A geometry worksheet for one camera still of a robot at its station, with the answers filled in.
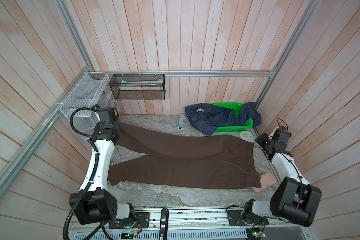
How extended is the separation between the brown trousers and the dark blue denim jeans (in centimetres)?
10

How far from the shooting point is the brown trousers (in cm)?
86

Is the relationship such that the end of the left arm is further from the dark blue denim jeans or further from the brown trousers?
the dark blue denim jeans

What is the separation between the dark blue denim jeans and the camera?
104 centimetres
